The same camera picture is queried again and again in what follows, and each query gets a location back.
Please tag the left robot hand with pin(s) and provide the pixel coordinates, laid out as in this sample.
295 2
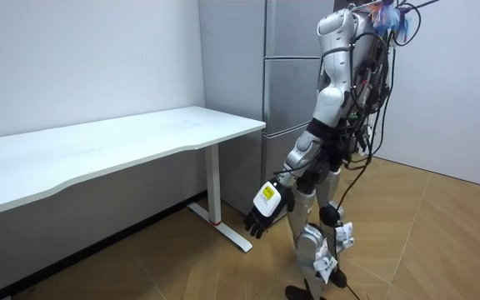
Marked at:
267 200

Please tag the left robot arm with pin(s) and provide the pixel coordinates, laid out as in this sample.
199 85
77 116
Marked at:
331 96

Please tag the robot legs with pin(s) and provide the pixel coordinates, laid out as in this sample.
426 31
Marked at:
308 241

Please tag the white paper tag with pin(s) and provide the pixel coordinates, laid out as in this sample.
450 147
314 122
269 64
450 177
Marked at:
344 235
325 264

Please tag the grey fridge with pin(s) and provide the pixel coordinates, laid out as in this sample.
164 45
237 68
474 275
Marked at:
290 91

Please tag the robot body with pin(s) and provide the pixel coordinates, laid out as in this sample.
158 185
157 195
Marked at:
369 75

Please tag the white desk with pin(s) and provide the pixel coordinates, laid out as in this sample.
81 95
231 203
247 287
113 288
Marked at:
111 146

